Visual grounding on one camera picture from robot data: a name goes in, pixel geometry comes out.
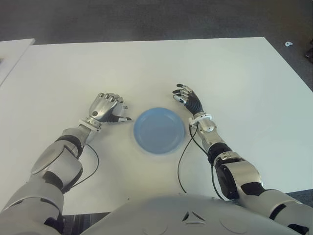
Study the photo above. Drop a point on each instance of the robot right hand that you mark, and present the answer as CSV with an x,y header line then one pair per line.
x,y
193,101

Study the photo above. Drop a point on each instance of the silver robot torso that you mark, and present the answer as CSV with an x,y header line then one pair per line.
x,y
183,215

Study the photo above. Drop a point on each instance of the white side table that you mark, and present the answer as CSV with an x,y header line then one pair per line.
x,y
12,54

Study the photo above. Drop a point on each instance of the blue round plate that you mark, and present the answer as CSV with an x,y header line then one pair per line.
x,y
159,132

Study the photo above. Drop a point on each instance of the small white floor object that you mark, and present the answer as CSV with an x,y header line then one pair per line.
x,y
288,44

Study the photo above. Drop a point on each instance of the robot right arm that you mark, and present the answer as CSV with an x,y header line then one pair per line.
x,y
244,171

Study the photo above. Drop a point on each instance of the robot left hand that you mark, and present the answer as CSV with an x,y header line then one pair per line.
x,y
102,107

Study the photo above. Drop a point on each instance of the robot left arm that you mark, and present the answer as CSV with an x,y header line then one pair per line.
x,y
56,159

